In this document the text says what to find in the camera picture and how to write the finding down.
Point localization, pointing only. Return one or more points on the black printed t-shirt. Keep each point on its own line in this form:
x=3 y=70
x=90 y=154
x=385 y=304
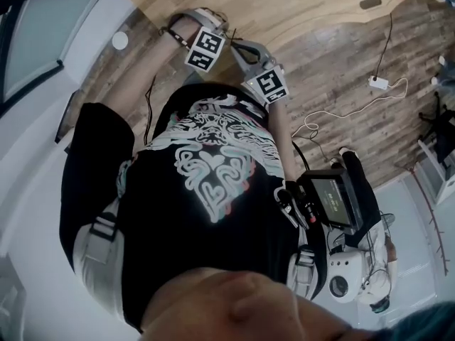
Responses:
x=160 y=243

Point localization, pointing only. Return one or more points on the white harness vest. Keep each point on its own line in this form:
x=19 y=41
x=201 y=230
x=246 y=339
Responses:
x=96 y=247

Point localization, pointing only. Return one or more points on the person's left hand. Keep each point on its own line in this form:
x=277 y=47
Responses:
x=183 y=25

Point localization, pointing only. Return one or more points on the person's right forearm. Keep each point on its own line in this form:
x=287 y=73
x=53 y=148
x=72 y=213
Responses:
x=281 y=137

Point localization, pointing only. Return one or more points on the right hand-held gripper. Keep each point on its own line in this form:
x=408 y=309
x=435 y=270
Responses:
x=268 y=84

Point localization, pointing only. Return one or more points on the person's left forearm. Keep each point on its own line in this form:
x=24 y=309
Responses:
x=153 y=62

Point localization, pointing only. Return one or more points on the white camera helmet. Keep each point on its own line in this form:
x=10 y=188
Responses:
x=346 y=261

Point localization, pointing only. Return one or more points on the black office chair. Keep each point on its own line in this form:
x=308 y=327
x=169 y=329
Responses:
x=444 y=130

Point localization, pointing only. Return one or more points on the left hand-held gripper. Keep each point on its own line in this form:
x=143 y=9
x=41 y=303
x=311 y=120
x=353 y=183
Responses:
x=206 y=48

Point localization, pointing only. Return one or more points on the white round floor disc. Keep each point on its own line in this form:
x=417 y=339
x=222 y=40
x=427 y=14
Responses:
x=120 y=40

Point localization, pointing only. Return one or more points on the white power strip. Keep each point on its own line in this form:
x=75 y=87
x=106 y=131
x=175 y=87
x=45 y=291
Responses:
x=378 y=82

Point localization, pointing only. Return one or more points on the black waist monitor rig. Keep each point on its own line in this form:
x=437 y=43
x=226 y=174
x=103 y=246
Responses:
x=334 y=201

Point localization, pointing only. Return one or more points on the person's face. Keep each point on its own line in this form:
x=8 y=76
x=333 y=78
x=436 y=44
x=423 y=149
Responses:
x=231 y=307

